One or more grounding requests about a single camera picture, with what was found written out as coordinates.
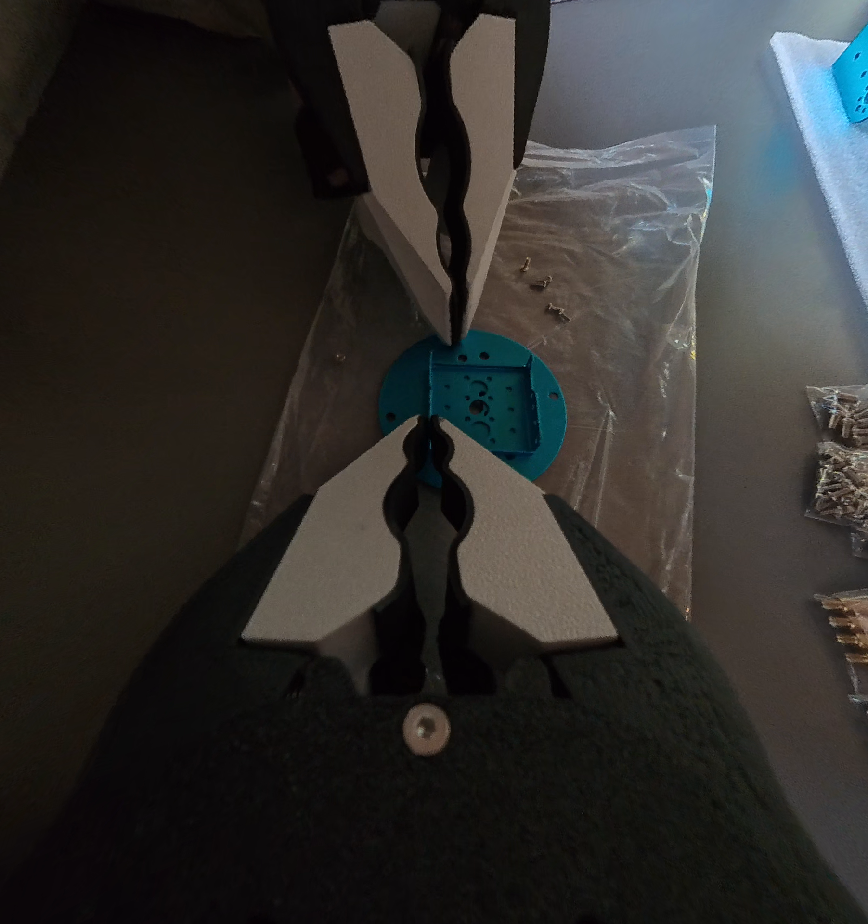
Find person's beige jacket torso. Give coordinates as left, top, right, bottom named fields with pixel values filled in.
left=0, top=0, right=74, bottom=233

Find clear plastic bag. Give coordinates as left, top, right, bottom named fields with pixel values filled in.
left=239, top=124, right=718, bottom=623

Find pile of screw bags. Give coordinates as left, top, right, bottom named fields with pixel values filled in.
left=805, top=379, right=868, bottom=760

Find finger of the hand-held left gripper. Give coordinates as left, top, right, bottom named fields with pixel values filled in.
left=329, top=22, right=454, bottom=347
left=448, top=16, right=518, bottom=322

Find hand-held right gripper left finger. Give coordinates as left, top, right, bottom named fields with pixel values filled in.
left=240, top=417, right=428, bottom=694

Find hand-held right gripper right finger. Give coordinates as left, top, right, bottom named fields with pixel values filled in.
left=432, top=417, right=620, bottom=693

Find grey desk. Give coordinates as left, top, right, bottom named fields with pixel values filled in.
left=0, top=0, right=868, bottom=924

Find small screws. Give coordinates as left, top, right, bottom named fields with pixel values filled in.
left=333, top=255, right=574, bottom=360

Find white foam tray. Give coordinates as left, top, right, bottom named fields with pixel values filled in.
left=769, top=30, right=868, bottom=342

